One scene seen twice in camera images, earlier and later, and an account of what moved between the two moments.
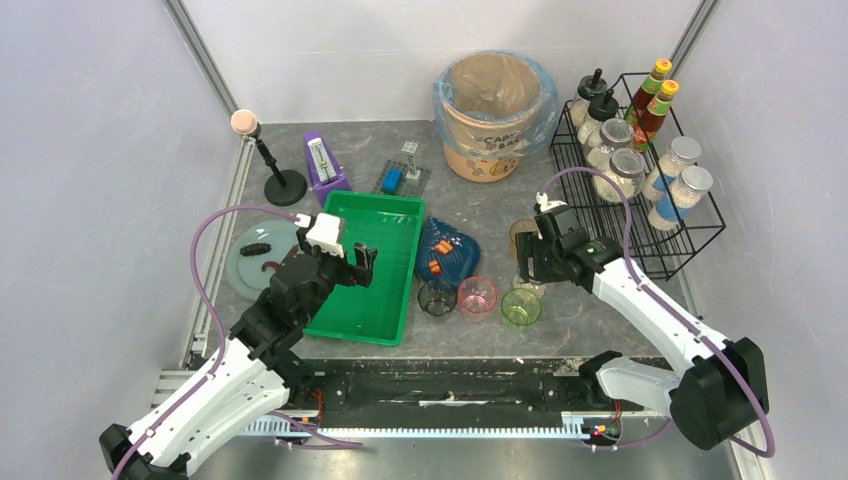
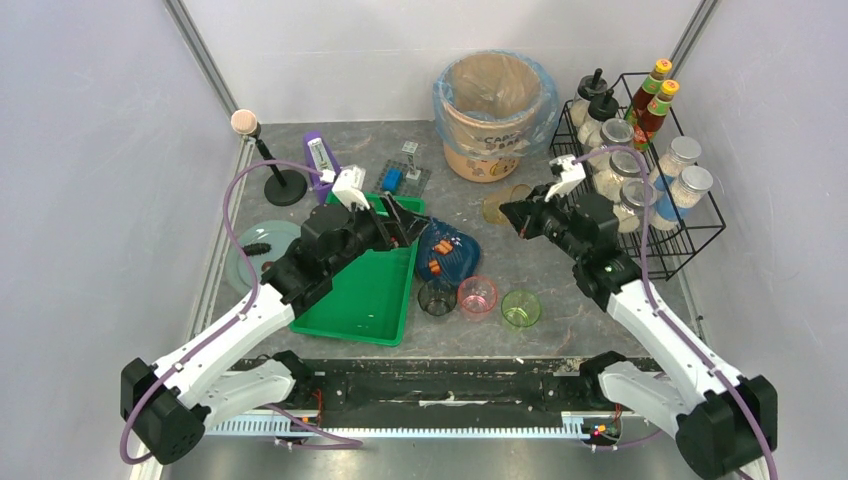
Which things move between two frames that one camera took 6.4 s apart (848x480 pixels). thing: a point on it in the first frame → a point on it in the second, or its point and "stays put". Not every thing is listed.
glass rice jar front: [539, 289] → [629, 211]
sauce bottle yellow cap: [650, 89] stays put
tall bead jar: [682, 152] stays put
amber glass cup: [525, 225] → [491, 205]
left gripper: [348, 266] → [382, 229]
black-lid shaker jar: [589, 88] stays put
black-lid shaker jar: [600, 109] stays put
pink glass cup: [477, 296] stays put
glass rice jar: [627, 168] stays put
